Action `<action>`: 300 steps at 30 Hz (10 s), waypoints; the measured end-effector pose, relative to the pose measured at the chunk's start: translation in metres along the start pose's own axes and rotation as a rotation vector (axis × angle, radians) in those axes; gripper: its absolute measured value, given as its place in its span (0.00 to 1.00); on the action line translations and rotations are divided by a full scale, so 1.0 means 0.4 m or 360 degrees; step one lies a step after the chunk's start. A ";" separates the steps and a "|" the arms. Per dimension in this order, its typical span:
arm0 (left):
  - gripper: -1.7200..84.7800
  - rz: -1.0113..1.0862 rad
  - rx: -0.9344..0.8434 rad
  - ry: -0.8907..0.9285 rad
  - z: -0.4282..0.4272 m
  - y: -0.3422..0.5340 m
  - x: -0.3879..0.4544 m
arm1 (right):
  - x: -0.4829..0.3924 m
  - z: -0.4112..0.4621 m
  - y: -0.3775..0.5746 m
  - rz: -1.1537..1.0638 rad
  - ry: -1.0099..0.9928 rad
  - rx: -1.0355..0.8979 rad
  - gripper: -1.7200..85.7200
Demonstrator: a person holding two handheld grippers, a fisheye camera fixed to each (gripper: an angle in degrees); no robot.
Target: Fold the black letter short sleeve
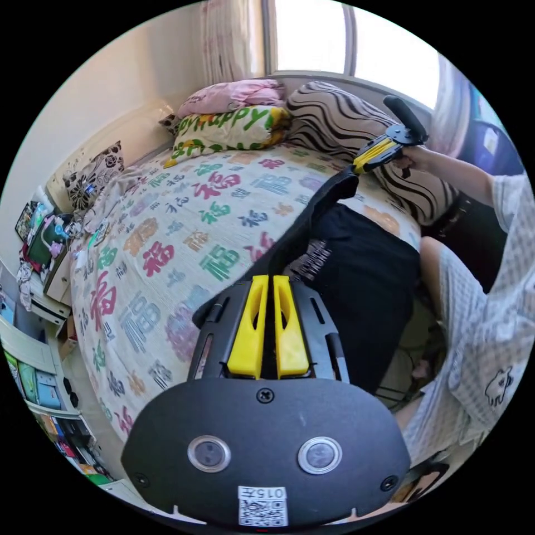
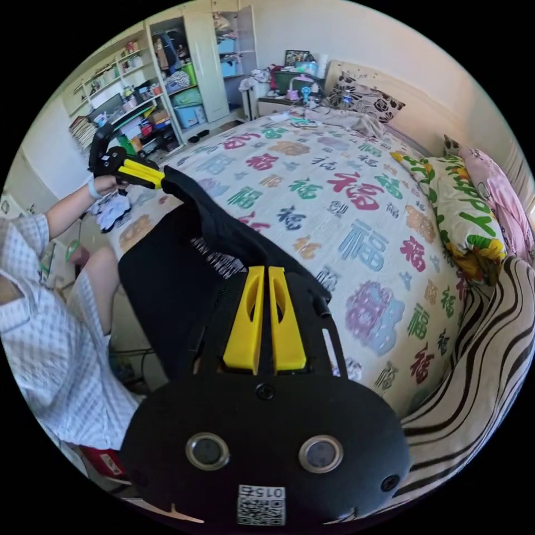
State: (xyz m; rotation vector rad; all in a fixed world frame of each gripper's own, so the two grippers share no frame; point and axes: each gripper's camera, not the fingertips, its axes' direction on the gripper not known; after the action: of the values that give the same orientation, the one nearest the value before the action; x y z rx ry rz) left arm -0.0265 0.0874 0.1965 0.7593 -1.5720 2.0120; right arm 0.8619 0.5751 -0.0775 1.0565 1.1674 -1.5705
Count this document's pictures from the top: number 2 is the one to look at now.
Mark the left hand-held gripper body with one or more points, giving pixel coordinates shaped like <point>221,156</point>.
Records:
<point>104,162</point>

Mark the red box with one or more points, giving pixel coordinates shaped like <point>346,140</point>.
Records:
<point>104,459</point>

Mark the person's left forearm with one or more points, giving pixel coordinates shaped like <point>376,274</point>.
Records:
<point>69,211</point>

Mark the pair of black slippers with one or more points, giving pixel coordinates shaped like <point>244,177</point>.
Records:
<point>198,136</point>

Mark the black and white striped blanket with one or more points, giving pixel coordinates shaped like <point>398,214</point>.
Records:
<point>480,376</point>

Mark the bed with printed sheet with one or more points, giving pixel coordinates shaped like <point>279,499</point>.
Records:
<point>317,175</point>

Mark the white wardrobe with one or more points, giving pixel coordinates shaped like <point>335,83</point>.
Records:
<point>205,62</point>

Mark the white shelf unit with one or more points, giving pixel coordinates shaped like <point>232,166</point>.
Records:
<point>117,96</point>

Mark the green and yellow printed quilt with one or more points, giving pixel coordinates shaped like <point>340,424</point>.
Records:
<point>464,213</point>

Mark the white radiator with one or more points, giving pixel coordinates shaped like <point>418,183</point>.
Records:
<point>250,102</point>

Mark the person's left hand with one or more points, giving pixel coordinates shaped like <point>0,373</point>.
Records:
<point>108,184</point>

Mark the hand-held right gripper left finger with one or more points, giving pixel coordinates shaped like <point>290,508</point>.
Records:
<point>243,330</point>

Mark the black floral pillow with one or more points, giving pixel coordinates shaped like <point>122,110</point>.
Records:
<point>363,98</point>

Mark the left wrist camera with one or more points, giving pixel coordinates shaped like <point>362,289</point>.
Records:
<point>101,137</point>

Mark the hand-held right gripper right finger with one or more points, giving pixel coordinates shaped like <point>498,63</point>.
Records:
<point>288,334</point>

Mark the pile of clothes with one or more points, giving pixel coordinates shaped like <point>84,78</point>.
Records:
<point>113,211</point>

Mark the black shirt with letter print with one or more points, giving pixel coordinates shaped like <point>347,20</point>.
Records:
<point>167,276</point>

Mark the person's body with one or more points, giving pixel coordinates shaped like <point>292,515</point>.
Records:
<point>50,342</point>

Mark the bedside table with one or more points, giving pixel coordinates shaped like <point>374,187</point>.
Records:
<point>288,94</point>

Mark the beige crumpled blanket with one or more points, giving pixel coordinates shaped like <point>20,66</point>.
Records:
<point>347,119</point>

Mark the pink pillow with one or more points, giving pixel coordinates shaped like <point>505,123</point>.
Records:
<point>499,200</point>

